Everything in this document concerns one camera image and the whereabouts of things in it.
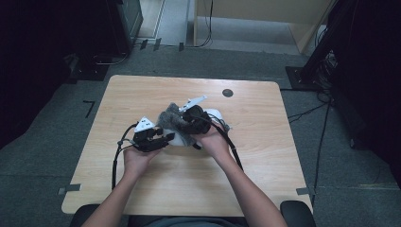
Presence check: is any grey knitted scarf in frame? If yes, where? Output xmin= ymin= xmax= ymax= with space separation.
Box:
xmin=156 ymin=102 xmax=231 ymax=148

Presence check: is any hanging black cable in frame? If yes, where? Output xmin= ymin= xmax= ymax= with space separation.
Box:
xmin=185 ymin=0 xmax=215 ymax=49

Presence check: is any black floor plate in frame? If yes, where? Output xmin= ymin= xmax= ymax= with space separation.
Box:
xmin=64 ymin=53 xmax=110 ymax=84

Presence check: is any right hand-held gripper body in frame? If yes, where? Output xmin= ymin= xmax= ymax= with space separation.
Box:
xmin=178 ymin=95 xmax=213 ymax=135

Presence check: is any black tape corner mark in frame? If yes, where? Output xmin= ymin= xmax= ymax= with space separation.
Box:
xmin=82 ymin=99 xmax=96 ymax=119

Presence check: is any left hand-held gripper black cable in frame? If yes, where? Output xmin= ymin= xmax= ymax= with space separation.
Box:
xmin=111 ymin=122 xmax=140 ymax=190

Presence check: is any right hand-held gripper black cable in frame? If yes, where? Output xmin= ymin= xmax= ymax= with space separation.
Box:
xmin=198 ymin=115 xmax=245 ymax=172

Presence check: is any tangled cable bundle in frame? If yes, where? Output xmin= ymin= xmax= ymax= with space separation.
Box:
xmin=313 ymin=50 xmax=339 ymax=105

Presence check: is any hand-held gripper black cable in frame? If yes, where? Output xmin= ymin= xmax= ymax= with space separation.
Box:
xmin=111 ymin=122 xmax=140 ymax=190
xmin=198 ymin=115 xmax=245 ymax=172

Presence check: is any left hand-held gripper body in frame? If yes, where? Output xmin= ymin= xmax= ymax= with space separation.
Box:
xmin=131 ymin=116 xmax=166 ymax=153

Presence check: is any black cabinet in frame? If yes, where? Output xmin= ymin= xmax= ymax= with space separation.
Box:
xmin=105 ymin=0 xmax=145 ymax=56

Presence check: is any person's right hand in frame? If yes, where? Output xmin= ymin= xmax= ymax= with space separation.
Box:
xmin=192 ymin=126 xmax=233 ymax=161

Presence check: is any black chair armrest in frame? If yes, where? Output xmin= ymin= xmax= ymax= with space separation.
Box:
xmin=69 ymin=203 xmax=100 ymax=227
xmin=279 ymin=200 xmax=317 ymax=227

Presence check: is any light wooden desk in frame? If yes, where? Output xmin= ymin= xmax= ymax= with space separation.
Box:
xmin=192 ymin=0 xmax=337 ymax=55

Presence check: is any black metal stand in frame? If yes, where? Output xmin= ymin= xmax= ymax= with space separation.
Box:
xmin=285 ymin=6 xmax=348 ymax=93

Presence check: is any long black floor cable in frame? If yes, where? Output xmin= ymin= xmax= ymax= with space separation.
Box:
xmin=310 ymin=102 xmax=332 ymax=207

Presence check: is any looped black cable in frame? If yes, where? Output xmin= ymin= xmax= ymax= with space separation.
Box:
xmin=93 ymin=51 xmax=131 ymax=66

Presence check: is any person's left hand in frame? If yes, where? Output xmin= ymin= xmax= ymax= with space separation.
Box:
xmin=122 ymin=145 xmax=162 ymax=180

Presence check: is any person's lap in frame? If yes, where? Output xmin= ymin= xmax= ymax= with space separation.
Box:
xmin=127 ymin=215 xmax=245 ymax=227

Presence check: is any dark curtain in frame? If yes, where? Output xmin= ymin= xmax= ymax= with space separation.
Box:
xmin=0 ymin=0 xmax=110 ymax=149
xmin=327 ymin=0 xmax=401 ymax=187

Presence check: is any panda plush toy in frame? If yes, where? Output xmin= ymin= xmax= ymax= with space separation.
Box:
xmin=163 ymin=108 xmax=225 ymax=149

